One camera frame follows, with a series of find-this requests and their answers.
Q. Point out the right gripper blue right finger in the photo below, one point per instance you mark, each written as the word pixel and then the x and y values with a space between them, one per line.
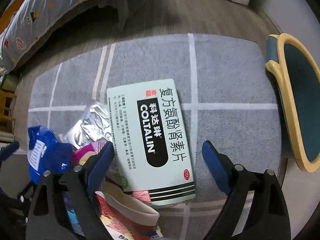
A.
pixel 220 167

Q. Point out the white Coltalin medicine box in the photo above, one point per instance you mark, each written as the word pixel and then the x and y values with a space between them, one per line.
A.
pixel 150 142

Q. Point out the grey checked cushion mat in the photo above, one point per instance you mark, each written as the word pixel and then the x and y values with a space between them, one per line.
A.
pixel 224 91

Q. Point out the bed with blue cartoon quilt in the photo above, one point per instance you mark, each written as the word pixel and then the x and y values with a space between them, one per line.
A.
pixel 31 22

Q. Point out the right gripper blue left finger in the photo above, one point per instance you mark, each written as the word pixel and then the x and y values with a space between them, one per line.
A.
pixel 98 165

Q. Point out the pink purple snack wrapper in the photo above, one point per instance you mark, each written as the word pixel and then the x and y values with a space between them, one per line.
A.
pixel 80 156

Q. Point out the blue snack wrapper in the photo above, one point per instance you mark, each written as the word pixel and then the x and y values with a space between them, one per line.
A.
pixel 46 153

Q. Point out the teal bin with yellow rim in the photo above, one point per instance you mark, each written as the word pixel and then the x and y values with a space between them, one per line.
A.
pixel 297 77

